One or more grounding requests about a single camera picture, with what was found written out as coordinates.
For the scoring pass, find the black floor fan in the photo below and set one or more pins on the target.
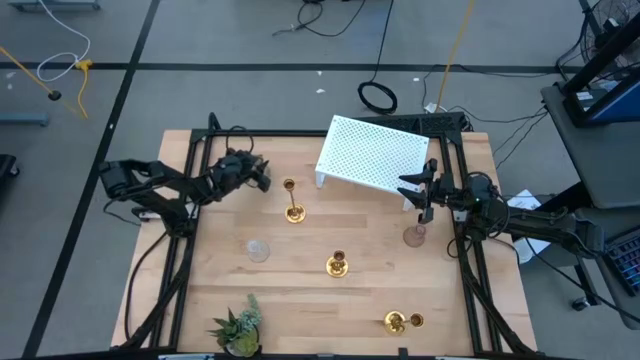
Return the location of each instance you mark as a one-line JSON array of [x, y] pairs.
[[607, 25]]

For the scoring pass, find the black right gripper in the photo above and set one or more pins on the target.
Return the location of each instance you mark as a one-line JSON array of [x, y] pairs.
[[442, 190]]

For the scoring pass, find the grey side cart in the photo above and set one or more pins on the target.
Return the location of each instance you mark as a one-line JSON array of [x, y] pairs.
[[590, 150]]

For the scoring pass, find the tall gold candlestick small cup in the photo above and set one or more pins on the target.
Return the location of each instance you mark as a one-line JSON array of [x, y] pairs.
[[295, 214]]

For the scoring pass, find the short gold candlestick holder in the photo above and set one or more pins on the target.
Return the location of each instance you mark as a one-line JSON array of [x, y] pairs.
[[395, 322]]

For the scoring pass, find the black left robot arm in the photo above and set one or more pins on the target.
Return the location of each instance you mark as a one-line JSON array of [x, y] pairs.
[[150, 182]]

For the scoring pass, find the white power strip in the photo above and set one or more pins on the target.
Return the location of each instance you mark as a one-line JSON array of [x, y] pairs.
[[435, 107]]

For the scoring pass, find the yellow rod with black end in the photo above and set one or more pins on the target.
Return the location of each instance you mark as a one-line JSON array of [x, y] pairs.
[[30, 75]]

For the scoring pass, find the black perforated panel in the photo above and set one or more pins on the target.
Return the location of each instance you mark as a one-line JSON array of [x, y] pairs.
[[410, 122]]

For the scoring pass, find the pink glass candle holder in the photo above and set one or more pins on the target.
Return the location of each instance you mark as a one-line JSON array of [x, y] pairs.
[[414, 236]]

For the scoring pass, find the black aluminium table frame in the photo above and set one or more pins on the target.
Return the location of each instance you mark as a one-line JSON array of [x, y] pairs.
[[197, 150]]

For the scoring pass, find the tall gold candlestick wide cup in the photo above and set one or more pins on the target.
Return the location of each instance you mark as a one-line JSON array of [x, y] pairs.
[[337, 266]]

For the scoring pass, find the white perforated metal shelf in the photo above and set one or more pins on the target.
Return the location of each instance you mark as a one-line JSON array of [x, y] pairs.
[[372, 152]]

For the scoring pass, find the backlit keyboard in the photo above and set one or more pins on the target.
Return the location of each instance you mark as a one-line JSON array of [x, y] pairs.
[[625, 260]]

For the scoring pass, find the white paper sheet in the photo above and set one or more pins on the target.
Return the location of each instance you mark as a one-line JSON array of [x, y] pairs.
[[524, 200]]

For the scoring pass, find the grey table foot bar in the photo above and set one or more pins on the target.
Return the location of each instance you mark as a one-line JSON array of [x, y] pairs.
[[22, 119]]

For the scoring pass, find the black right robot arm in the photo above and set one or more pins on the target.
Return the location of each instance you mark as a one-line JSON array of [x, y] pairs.
[[530, 220]]

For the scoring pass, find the potted succulent plant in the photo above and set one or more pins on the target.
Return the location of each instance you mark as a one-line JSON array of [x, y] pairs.
[[240, 332]]

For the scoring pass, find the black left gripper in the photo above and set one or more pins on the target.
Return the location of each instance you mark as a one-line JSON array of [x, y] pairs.
[[235, 170]]

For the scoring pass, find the blue and black device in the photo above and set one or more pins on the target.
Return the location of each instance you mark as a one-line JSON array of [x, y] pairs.
[[610, 102]]

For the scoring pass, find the clear glass candle holder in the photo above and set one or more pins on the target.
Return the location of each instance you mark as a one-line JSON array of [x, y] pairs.
[[258, 250]]

